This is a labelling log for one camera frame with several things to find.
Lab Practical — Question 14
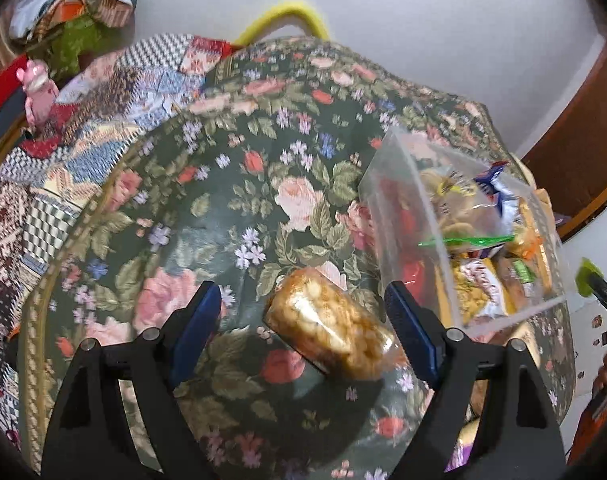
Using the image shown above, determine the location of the bright green snack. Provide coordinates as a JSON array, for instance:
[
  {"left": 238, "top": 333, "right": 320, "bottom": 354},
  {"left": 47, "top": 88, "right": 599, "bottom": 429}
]
[{"left": 576, "top": 257, "right": 607, "bottom": 297}]

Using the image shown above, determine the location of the patterned cloth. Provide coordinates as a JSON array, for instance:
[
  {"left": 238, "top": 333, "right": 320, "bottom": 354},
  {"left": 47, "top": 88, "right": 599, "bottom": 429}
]
[{"left": 33, "top": 0, "right": 134, "bottom": 36}]

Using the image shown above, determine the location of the clear cookie bag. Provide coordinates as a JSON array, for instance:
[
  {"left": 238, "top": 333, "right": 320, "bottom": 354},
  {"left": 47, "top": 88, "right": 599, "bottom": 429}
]
[{"left": 418, "top": 165, "right": 517, "bottom": 252}]

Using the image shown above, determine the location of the pink toy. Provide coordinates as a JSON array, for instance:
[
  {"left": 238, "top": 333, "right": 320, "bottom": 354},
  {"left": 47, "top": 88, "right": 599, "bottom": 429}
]
[{"left": 16, "top": 59, "right": 61, "bottom": 126}]

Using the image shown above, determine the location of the person's right forearm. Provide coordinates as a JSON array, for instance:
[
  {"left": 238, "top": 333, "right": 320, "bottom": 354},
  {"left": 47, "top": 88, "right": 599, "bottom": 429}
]
[{"left": 566, "top": 392, "right": 607, "bottom": 466}]

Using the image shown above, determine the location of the yellow curved tube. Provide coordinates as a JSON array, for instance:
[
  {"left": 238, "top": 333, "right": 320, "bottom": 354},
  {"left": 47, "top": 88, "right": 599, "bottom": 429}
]
[{"left": 233, "top": 0, "right": 331, "bottom": 48}]

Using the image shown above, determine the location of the white door with stickers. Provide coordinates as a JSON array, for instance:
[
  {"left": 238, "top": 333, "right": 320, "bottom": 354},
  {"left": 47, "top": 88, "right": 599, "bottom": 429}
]
[{"left": 556, "top": 200, "right": 607, "bottom": 411}]

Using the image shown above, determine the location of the person's right hand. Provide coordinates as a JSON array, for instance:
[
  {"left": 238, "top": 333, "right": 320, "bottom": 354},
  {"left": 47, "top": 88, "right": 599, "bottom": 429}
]
[{"left": 592, "top": 351, "right": 607, "bottom": 393}]

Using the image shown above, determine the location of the orange yellow cracker packet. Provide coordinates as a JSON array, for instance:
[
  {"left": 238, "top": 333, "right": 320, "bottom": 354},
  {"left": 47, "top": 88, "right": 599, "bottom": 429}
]
[{"left": 453, "top": 255, "right": 514, "bottom": 323}]

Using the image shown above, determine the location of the clear popcorn bag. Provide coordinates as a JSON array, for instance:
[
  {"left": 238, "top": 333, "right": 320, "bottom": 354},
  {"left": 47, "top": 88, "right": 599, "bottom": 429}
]
[{"left": 262, "top": 266, "right": 407, "bottom": 378}]

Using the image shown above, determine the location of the orange snack bag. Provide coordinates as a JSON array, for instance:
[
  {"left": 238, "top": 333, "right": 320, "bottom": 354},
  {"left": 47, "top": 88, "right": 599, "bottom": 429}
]
[{"left": 508, "top": 225, "right": 544, "bottom": 261}]

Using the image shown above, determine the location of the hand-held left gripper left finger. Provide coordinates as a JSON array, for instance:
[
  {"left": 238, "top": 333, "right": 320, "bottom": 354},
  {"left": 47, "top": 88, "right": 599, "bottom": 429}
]
[{"left": 40, "top": 280, "right": 224, "bottom": 480}]

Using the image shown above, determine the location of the blue red snack packet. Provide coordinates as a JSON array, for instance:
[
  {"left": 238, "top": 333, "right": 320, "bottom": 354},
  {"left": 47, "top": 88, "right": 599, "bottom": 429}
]
[{"left": 473, "top": 160, "right": 521, "bottom": 233}]

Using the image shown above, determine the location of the patchwork quilt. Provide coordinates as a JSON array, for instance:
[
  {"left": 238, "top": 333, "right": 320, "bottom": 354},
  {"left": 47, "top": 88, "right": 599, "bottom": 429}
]
[{"left": 0, "top": 32, "right": 234, "bottom": 461}]

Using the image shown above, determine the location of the clear plastic container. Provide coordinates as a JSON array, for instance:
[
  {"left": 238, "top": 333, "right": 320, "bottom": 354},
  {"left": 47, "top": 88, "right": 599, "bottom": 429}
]
[{"left": 357, "top": 127, "right": 569, "bottom": 333}]

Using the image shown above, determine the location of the floral blanket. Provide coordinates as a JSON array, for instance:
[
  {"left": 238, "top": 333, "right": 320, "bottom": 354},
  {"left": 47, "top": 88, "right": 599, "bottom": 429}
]
[{"left": 16, "top": 40, "right": 579, "bottom": 480}]

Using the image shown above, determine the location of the small green packet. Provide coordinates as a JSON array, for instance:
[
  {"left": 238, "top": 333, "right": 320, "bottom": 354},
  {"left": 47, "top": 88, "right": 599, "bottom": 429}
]
[{"left": 513, "top": 259, "right": 539, "bottom": 286}]

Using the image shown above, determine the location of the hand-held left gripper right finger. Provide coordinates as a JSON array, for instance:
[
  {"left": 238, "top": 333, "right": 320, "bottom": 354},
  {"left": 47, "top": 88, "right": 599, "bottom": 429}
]
[{"left": 383, "top": 280, "right": 567, "bottom": 480}]

